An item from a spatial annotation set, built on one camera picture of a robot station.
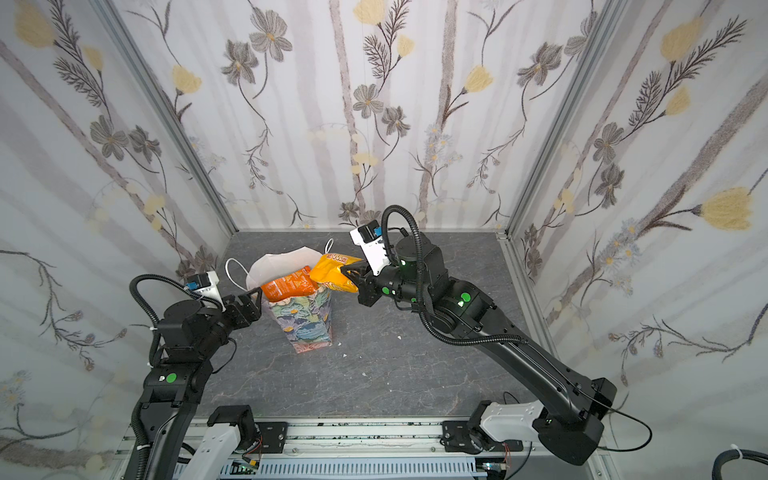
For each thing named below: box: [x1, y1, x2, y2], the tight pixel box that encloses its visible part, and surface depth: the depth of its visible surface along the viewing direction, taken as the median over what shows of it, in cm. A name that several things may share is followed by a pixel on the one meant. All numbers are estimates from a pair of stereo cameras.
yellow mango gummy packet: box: [309, 253, 362, 293], surface depth 62 cm
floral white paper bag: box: [246, 247, 333, 353], surface depth 80 cm
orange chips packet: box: [260, 266, 318, 301], surface depth 84 cm
